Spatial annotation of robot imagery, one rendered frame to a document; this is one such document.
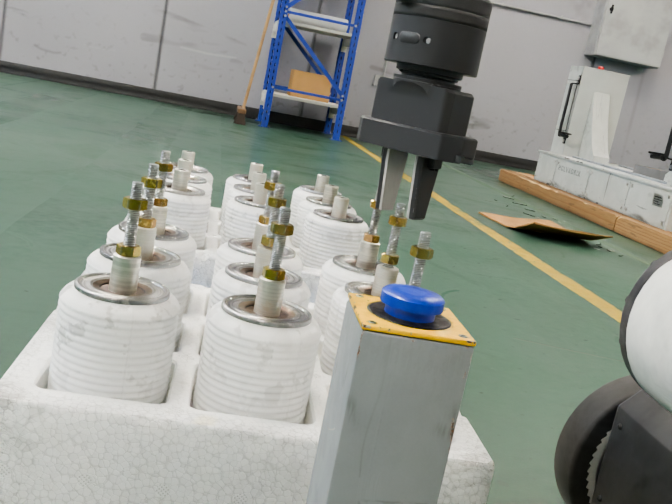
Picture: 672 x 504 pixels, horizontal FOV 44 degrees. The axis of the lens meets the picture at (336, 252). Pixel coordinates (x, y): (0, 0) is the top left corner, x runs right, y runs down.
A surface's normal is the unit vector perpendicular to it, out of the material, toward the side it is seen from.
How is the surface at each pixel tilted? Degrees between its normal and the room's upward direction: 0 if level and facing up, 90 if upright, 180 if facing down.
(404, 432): 90
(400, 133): 90
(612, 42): 90
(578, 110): 90
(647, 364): 113
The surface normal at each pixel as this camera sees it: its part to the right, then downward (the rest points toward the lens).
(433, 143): -0.62, 0.04
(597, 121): 0.20, -0.21
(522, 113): 0.14, 0.23
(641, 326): -0.98, -0.11
